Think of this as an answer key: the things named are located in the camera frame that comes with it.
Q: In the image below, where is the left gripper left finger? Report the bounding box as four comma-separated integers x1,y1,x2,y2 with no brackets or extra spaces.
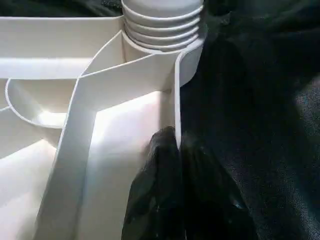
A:
121,127,186,240

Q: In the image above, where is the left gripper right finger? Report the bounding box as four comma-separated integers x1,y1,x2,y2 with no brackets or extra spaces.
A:
180,132,260,240

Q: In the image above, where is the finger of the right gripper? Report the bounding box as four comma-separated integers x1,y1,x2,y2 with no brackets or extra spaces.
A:
200,0,237,36

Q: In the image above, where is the white plastic table leg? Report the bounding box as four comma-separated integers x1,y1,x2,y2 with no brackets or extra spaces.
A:
121,0,206,52

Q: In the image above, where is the white plastic table top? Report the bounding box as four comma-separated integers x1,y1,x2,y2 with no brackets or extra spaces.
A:
0,15,207,240

